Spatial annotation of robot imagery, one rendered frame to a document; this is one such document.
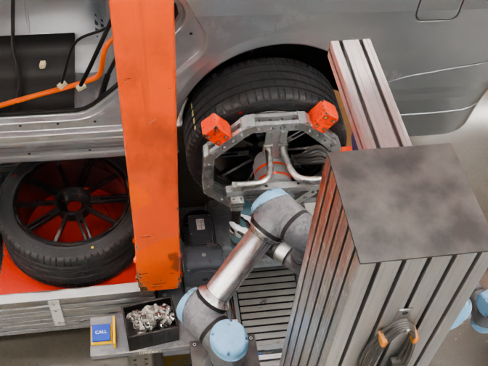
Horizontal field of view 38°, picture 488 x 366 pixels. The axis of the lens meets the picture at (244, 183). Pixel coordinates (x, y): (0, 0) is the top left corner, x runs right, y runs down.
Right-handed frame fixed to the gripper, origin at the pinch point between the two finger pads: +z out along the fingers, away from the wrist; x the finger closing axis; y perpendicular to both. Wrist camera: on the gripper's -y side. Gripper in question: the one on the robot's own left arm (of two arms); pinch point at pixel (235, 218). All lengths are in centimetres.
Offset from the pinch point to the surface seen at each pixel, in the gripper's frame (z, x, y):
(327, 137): -11.9, 41.0, -19.6
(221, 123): 19.7, 14.7, -27.5
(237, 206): -1.1, -1.1, -9.9
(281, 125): 1.4, 27.5, -27.9
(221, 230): 25, 27, 61
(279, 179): -5.2, 20.4, -8.6
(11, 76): 125, 0, 2
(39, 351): 57, -64, 83
